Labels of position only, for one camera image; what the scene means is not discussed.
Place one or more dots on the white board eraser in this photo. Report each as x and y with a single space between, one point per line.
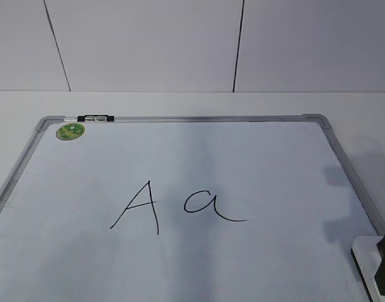
367 259

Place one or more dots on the round green magnet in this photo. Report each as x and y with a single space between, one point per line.
70 131

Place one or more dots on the white board with grey frame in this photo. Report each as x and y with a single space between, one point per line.
184 209

